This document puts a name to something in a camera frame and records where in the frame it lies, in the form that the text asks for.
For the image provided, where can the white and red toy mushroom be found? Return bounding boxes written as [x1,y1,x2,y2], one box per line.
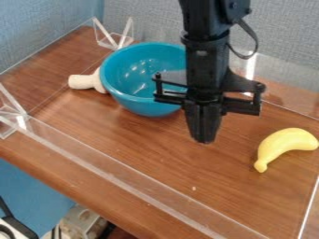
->
[68,69,107,93]

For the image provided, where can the clear acrylic back barrier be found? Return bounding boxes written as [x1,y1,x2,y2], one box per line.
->
[225,43,319,120]

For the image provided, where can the clear acrylic barrier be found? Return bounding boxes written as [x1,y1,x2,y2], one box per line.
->
[225,43,319,120]
[0,117,268,239]

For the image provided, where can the clear acrylic front barrier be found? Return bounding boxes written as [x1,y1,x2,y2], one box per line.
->
[0,117,268,239]

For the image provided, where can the white block under table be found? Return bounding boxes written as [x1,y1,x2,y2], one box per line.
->
[49,204,108,239]

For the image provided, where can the yellow toy banana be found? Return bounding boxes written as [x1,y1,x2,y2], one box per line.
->
[253,128,319,173]

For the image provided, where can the clear acrylic corner bracket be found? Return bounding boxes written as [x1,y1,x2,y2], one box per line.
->
[92,17,135,51]

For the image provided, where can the clear acrylic left bracket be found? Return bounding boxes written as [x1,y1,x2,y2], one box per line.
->
[0,83,28,140]

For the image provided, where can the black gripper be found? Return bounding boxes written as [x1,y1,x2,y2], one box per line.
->
[152,69,267,144]

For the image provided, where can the blue bowl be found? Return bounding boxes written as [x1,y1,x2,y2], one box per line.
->
[100,42,185,118]

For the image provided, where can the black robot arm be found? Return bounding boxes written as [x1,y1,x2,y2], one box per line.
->
[152,0,265,144]

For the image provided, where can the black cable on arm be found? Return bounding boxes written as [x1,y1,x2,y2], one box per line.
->
[225,18,259,61]

